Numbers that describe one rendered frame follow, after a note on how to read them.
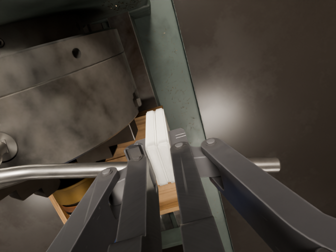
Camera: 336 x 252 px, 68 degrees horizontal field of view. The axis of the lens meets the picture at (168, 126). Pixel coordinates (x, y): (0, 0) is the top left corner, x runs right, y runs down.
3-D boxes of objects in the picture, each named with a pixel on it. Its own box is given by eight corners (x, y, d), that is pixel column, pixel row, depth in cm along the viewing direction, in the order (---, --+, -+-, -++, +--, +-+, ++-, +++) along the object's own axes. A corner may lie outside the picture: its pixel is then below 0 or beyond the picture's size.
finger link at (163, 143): (156, 145, 15) (168, 141, 15) (154, 109, 22) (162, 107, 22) (170, 184, 16) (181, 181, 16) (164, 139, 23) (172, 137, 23)
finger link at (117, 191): (156, 194, 14) (108, 208, 15) (154, 153, 19) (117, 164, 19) (149, 173, 14) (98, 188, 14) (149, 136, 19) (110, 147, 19)
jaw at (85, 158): (53, 117, 37) (128, 97, 36) (66, 106, 42) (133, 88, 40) (82, 177, 41) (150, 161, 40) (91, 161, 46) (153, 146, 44)
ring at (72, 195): (26, 182, 39) (52, 225, 42) (83, 166, 38) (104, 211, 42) (49, 154, 47) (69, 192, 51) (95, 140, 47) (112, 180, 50)
